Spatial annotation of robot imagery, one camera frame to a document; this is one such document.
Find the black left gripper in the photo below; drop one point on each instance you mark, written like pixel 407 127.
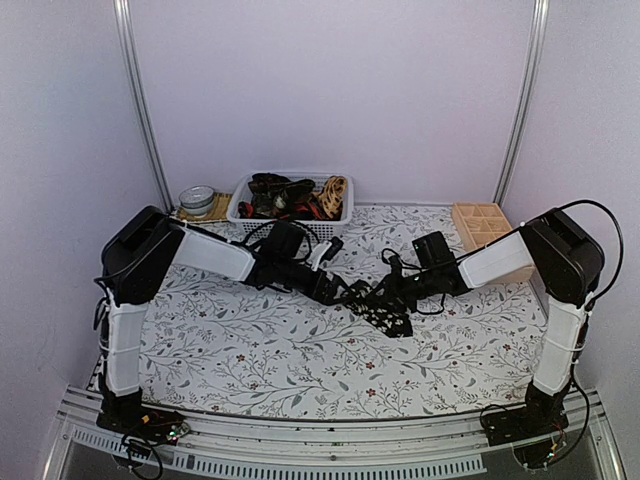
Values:
pixel 331 288

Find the aluminium frame post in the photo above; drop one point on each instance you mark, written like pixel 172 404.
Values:
pixel 531 67
pixel 125 31

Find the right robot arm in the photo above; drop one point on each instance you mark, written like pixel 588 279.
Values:
pixel 569 262

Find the patterned ceramic bowl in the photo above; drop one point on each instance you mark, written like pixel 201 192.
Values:
pixel 197 200

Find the left aluminium frame post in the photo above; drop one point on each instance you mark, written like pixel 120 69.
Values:
pixel 125 31

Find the wooden divided box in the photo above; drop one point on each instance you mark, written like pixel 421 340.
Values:
pixel 487 235

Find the yellow beetle print tie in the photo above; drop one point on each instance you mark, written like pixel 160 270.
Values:
pixel 331 197

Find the front aluminium rail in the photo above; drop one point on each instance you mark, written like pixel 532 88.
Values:
pixel 221 446

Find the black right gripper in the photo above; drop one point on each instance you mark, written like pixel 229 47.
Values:
pixel 394 285

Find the dark floral brown tie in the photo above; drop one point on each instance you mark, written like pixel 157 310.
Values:
pixel 280 189

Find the woven bamboo mat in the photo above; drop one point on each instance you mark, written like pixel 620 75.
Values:
pixel 214 211

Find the white plastic basket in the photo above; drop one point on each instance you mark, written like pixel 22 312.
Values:
pixel 324 229

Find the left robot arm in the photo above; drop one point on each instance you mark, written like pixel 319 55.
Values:
pixel 134 264

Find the red navy striped tie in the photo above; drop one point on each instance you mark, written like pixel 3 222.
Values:
pixel 265 209

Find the black white floral tie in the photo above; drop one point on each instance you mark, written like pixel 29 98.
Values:
pixel 392 325

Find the right aluminium frame post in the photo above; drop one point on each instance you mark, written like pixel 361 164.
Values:
pixel 531 67

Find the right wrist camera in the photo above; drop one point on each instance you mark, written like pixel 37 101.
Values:
pixel 391 258

